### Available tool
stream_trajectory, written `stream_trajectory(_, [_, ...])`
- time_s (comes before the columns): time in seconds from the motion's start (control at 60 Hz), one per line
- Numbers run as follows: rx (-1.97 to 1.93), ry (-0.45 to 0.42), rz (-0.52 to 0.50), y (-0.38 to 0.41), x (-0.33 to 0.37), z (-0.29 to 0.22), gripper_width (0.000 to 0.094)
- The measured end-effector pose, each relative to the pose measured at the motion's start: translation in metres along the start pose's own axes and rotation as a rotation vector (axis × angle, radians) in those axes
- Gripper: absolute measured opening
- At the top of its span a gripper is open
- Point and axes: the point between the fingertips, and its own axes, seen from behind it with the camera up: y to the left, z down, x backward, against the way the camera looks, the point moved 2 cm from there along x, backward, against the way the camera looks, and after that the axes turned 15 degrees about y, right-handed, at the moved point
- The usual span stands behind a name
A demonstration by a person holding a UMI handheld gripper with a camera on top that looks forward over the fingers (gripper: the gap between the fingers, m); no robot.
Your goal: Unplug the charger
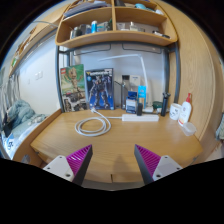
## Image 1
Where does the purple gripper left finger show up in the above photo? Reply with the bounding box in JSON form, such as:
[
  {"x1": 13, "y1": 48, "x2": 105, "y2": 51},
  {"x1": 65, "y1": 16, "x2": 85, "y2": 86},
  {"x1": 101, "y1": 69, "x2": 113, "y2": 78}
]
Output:
[{"x1": 66, "y1": 145, "x2": 93, "y2": 186}]

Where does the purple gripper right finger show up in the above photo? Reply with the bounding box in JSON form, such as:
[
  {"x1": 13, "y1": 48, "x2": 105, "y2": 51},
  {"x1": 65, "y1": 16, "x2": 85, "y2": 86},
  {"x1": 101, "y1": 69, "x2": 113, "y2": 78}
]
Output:
[{"x1": 134, "y1": 145, "x2": 161, "y2": 185}]

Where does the black charger plug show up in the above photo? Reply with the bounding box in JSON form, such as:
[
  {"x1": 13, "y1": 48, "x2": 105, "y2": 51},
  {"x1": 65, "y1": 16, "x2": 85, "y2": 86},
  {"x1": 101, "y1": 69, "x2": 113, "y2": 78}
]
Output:
[{"x1": 136, "y1": 103, "x2": 143, "y2": 116}]

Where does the white power strip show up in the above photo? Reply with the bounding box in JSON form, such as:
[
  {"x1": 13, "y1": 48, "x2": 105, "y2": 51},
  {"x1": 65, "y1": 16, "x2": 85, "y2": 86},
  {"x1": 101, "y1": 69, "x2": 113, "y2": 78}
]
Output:
[{"x1": 122, "y1": 114, "x2": 159, "y2": 122}]

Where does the small clear plastic container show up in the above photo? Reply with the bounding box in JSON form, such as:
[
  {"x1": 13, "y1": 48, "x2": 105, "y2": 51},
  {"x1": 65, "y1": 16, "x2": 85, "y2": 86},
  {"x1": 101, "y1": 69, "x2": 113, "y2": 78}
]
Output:
[{"x1": 182, "y1": 122, "x2": 196, "y2": 136}]

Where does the white mug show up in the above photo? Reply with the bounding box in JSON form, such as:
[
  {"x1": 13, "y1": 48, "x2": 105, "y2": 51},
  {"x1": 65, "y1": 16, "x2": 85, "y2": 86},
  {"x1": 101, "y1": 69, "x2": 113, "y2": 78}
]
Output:
[{"x1": 169, "y1": 103, "x2": 181, "y2": 120}]

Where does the white lotion pump bottle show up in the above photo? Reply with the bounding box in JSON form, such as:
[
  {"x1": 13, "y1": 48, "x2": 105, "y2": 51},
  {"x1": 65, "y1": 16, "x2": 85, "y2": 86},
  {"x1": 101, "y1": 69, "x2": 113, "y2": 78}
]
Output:
[{"x1": 178, "y1": 94, "x2": 192, "y2": 125}]

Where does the blue product box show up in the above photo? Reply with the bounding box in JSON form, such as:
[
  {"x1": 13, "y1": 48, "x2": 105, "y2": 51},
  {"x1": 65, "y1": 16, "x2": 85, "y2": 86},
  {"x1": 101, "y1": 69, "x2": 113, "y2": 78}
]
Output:
[{"x1": 126, "y1": 91, "x2": 137, "y2": 114}]

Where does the black electric shaver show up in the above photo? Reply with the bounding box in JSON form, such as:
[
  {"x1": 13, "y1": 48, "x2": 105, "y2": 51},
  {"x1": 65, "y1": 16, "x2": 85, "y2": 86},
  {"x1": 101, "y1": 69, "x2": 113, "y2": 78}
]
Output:
[{"x1": 161, "y1": 92, "x2": 171, "y2": 116}]

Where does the bed with teal blanket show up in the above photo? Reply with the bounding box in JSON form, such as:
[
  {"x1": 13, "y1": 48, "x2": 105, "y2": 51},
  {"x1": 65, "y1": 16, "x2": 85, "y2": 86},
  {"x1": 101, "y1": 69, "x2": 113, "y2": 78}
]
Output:
[{"x1": 0, "y1": 100, "x2": 47, "y2": 159}]

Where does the light blue package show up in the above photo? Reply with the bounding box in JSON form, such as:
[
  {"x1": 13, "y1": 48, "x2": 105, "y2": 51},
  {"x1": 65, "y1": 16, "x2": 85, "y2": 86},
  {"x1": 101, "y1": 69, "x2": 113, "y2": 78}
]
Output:
[{"x1": 138, "y1": 86, "x2": 146, "y2": 108}]

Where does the Groot Lego box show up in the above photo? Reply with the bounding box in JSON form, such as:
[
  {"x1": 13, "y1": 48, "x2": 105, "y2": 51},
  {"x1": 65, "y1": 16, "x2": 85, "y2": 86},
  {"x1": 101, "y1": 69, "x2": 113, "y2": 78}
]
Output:
[{"x1": 60, "y1": 64, "x2": 87, "y2": 112}]

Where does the blue robot model box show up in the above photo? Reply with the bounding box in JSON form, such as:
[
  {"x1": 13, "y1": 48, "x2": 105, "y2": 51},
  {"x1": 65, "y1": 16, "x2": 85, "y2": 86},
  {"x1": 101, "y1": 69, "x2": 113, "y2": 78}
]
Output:
[{"x1": 85, "y1": 68, "x2": 114, "y2": 110}]

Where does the white box behind lamp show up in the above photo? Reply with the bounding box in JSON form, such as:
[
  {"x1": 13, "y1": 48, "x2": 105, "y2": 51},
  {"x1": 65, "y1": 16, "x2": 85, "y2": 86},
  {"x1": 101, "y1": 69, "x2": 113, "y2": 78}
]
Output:
[{"x1": 122, "y1": 75, "x2": 140, "y2": 92}]

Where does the blue can on shelf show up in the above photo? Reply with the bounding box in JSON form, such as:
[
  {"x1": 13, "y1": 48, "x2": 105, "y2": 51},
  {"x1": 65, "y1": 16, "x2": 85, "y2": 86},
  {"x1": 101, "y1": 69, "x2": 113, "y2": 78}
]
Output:
[{"x1": 91, "y1": 21, "x2": 98, "y2": 33}]

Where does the white coiled power cable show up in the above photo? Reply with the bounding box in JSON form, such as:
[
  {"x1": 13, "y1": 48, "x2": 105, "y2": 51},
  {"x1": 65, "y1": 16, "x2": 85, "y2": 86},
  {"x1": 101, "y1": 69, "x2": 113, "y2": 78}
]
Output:
[{"x1": 74, "y1": 107, "x2": 123, "y2": 137}]

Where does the wooden wall shelf unit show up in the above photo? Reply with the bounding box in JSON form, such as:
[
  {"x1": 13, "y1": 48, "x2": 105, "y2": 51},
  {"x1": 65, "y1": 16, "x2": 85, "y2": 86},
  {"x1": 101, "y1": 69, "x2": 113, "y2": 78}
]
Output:
[{"x1": 55, "y1": 0, "x2": 178, "y2": 48}]

